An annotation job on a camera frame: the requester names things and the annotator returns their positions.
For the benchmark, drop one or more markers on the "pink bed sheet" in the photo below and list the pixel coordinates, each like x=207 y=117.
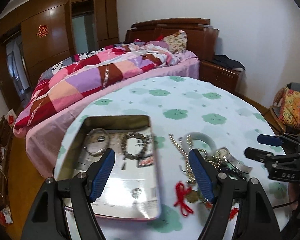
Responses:
x=43 y=141

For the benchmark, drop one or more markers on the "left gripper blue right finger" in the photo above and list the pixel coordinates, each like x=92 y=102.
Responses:
x=204 y=173

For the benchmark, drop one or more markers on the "red double happiness decal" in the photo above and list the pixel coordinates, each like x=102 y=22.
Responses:
x=42 y=31

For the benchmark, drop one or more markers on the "brown wooden wardrobe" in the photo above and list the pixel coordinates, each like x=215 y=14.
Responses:
x=41 y=53

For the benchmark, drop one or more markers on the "pink metal tin box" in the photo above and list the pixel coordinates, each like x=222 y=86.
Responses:
x=132 y=190

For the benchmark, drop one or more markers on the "silver wrist watch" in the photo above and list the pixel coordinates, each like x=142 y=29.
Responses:
x=226 y=157

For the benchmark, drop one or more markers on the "wooden nightstand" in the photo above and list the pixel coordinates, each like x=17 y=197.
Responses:
x=226 y=79

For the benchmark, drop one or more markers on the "low wooden tv cabinet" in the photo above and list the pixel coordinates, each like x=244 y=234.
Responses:
x=6 y=138

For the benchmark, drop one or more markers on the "wicker chair with cushion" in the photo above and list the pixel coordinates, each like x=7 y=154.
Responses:
x=285 y=109

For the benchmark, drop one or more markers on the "dark clothes on nightstand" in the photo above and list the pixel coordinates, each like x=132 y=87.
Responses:
x=225 y=62

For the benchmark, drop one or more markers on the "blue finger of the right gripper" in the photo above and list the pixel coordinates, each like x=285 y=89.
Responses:
x=261 y=156
x=269 y=140

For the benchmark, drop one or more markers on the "floral pillow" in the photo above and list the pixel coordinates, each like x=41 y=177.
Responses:
x=177 y=42

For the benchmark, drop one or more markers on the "clear round bangle case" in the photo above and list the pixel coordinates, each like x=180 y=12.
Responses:
x=96 y=142

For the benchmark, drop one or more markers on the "wooden headboard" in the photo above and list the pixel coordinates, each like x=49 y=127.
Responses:
x=201 y=36

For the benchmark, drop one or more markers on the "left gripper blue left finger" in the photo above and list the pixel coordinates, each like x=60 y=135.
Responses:
x=98 y=174

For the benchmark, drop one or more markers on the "patchwork pink quilt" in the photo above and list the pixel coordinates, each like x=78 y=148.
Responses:
x=88 y=76

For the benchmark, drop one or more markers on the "white jade bangle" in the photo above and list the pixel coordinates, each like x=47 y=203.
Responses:
x=200 y=141

